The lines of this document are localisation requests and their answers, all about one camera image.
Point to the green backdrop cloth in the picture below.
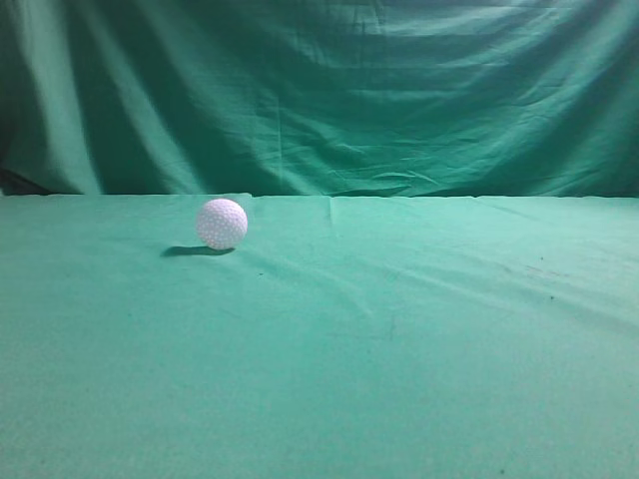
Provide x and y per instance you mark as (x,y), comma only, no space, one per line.
(327,98)

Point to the white dimpled golf ball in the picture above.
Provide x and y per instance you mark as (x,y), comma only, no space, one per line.
(221,224)

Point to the green table cloth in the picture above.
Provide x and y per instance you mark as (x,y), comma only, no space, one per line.
(344,338)

